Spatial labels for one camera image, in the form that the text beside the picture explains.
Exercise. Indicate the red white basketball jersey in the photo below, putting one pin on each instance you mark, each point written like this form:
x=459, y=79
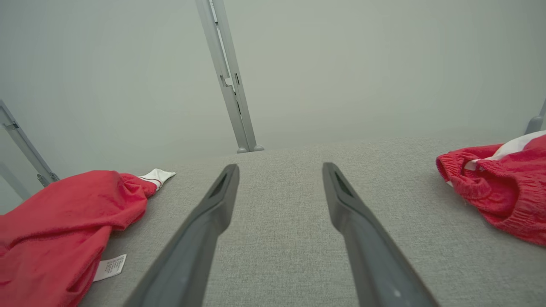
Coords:
x=55, y=213

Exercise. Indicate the red white elastic waist shorts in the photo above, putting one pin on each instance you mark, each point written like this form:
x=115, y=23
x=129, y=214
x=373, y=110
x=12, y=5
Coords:
x=503, y=192

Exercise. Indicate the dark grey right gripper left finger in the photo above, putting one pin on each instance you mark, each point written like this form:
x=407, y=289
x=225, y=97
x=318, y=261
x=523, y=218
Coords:
x=192, y=247

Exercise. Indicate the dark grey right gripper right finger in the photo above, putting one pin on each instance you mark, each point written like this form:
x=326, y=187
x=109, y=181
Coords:
x=367, y=247

